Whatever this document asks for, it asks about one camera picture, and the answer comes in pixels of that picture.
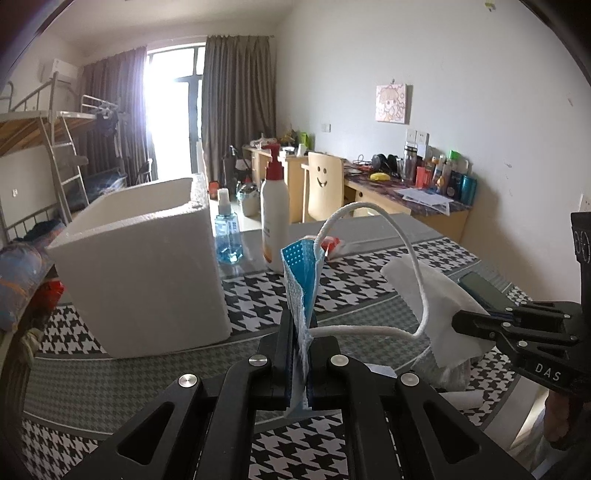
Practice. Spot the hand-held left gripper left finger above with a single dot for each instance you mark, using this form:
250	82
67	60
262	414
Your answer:
288	369

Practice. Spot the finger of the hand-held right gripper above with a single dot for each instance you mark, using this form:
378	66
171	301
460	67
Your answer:
545	313
531	350

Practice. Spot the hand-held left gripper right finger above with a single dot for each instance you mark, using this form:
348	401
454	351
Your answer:
323	369

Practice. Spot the blue face mask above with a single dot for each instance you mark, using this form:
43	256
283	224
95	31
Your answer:
300	267

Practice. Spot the white tissue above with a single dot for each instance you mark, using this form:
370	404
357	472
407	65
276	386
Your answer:
438	300

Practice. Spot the white foam box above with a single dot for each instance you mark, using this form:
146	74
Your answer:
138	277

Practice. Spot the person's right hand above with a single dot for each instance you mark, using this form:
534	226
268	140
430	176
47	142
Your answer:
556	420

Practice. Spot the black smartphone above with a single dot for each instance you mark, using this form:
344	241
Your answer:
485	293

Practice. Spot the houndstooth tablecloth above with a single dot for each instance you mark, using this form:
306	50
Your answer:
258	295

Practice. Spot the red and white packet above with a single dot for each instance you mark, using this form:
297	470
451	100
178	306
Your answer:
333	244

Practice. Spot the wooden desk with dark cloth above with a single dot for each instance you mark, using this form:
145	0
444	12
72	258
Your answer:
443	221

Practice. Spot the blue spray bottle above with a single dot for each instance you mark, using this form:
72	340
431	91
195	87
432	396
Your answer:
228	235

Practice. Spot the white lotion pump bottle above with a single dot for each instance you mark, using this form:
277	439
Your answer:
274	217

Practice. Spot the white papers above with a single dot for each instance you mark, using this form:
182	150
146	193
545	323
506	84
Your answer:
427	198

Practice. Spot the cluster of toiletry bottles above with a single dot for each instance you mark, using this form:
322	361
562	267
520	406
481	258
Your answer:
450	177

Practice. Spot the metal bucket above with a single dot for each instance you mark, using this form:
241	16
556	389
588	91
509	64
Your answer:
248	198

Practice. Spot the wooden smiley face chair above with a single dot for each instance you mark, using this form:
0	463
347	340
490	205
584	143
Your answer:
323	184

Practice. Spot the red box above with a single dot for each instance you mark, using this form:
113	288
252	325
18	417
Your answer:
213	189

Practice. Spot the small yellow object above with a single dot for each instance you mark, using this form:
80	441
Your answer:
379	176

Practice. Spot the clear water bottle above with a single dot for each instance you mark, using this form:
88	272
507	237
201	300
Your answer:
409	164

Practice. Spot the black headphones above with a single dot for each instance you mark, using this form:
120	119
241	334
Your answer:
385	164

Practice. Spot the green box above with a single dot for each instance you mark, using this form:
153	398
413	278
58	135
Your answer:
304	138

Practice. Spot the black folding chair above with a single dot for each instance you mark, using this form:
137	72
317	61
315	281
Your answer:
145	170

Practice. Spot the red plastic bag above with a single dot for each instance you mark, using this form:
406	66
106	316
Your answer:
51	293

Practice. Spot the beige cloth bundle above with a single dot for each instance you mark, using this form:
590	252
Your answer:
30	344

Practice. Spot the blue checked bedding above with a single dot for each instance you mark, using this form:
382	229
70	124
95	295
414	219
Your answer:
108	181

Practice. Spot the grey curtain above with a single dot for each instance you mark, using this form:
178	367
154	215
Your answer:
240	101
111	115

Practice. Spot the blue and orange quilt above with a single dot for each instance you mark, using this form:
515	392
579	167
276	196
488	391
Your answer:
23	286

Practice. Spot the dark blue quilt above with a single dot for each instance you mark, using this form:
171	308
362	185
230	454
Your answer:
44	230

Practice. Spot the glass balcony door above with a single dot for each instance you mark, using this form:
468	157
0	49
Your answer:
173	106

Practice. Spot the metal bed ladder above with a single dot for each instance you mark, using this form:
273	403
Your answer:
67	166

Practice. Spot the dark hanging clothes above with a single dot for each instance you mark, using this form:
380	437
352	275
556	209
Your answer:
108	122

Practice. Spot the metal bunk bed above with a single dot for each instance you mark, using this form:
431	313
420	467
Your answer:
104	104
23	124

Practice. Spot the white air conditioner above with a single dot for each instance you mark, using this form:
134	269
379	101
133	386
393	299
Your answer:
59	70

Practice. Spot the white double wall socket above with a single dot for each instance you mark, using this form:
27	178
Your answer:
585	203

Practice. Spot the white wall sockets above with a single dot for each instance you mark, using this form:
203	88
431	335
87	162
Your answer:
416	137

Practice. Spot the pink wall picture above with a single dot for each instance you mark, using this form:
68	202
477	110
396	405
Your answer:
392	103

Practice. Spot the small wall hook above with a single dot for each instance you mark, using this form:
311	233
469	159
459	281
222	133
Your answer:
489	4

